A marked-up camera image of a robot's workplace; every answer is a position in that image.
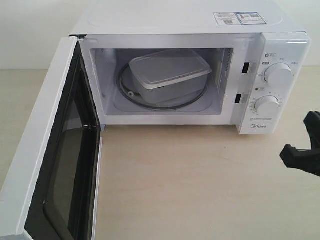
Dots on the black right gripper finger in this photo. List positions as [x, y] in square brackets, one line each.
[305, 160]
[312, 124]

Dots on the white plastic lidded container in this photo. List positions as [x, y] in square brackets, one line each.
[166, 75]

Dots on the white microwave door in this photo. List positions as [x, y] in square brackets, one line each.
[50, 191]

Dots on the white Midea microwave body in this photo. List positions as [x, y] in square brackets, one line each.
[118, 31]

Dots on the lower white timer knob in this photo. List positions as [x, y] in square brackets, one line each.
[267, 106]

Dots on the upper white control knob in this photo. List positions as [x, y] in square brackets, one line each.
[278, 74]

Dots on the warning label sticker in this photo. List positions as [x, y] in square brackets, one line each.
[238, 18]

